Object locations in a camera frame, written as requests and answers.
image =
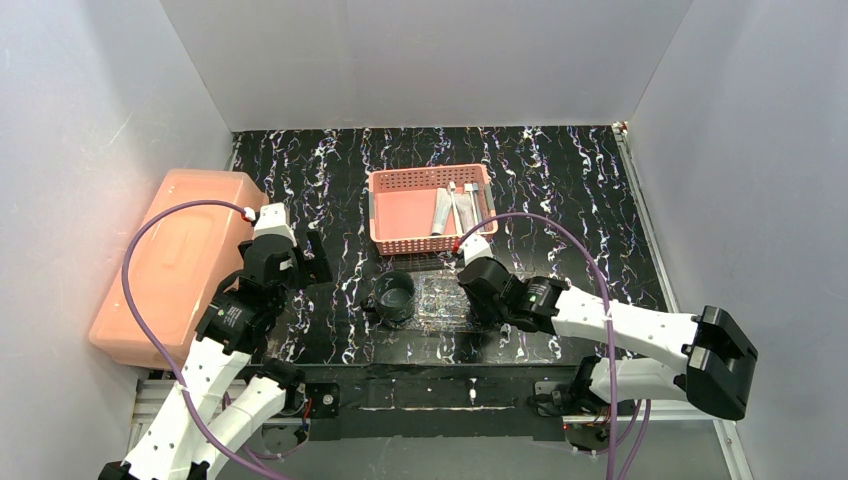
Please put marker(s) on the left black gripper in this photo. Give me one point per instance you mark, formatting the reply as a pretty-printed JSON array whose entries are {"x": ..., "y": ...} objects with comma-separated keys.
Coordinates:
[{"x": 313, "y": 257}]

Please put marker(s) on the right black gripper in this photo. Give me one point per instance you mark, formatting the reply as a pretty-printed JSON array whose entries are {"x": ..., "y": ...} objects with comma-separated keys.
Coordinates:
[{"x": 477, "y": 307}]

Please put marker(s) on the clear textured oval tray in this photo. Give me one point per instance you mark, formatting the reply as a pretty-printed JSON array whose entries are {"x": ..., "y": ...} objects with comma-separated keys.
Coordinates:
[{"x": 470, "y": 326}]

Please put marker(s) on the dark green mug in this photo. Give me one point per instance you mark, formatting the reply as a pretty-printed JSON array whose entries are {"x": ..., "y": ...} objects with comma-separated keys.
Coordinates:
[{"x": 392, "y": 298}]

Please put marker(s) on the white toothpaste tube blue cap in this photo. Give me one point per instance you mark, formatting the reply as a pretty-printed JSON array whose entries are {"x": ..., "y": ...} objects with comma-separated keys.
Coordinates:
[{"x": 443, "y": 208}]

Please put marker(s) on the pink perforated plastic basket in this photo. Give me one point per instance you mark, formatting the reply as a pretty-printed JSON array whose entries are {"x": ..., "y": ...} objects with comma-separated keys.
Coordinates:
[{"x": 403, "y": 204}]

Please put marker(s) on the clear textured acrylic holder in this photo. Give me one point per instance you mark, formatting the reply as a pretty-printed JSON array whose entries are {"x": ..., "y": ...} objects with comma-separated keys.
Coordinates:
[{"x": 438, "y": 297}]

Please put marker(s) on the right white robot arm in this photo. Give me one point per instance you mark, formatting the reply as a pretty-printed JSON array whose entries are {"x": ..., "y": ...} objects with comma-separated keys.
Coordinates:
[{"x": 705, "y": 360}]

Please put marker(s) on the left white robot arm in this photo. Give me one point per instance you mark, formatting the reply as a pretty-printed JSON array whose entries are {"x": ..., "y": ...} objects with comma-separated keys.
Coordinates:
[{"x": 193, "y": 436}]

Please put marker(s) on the grey toothbrush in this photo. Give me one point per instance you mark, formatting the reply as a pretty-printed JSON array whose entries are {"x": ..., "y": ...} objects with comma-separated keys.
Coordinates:
[{"x": 474, "y": 202}]

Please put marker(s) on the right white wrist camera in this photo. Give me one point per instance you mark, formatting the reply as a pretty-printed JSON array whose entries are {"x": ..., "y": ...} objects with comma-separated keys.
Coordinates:
[{"x": 474, "y": 247}]

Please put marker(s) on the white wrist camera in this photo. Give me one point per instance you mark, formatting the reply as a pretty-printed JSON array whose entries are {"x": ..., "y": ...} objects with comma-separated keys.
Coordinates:
[
  {"x": 271, "y": 219},
  {"x": 474, "y": 247}
]

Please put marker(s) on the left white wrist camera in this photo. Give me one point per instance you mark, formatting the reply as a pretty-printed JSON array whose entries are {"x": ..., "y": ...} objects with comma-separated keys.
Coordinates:
[{"x": 271, "y": 219}]

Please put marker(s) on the aluminium frame rail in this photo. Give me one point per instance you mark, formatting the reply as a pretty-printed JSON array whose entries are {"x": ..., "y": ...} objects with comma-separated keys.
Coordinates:
[{"x": 151, "y": 394}]

